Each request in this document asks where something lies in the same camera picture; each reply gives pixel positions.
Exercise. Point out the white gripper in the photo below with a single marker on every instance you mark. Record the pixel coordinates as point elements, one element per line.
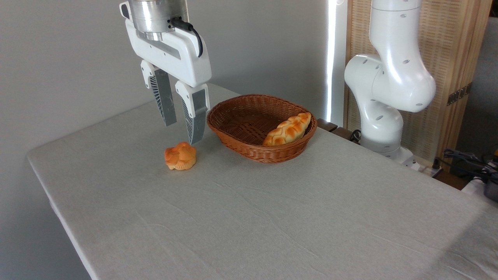
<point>175,54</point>

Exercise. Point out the long braided bread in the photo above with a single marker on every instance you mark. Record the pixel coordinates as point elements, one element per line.
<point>290,128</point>

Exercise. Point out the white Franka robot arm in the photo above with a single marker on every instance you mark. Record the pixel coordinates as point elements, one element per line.
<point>391,77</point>

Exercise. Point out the round muffin bread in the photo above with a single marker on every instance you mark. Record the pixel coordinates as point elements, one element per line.
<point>180,156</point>

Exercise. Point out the brown wicker basket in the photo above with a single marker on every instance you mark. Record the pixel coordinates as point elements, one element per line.
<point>241,116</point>

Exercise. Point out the white tablecloth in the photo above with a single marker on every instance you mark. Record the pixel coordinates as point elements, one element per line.
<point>272,217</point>

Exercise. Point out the white power strip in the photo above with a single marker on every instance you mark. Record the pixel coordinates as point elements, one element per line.
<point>430,170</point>

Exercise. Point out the bamboo folding screen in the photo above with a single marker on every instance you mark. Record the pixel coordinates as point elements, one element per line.
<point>447,46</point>

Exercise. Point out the metal screen hinge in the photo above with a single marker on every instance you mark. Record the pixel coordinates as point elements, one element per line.
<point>459,94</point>

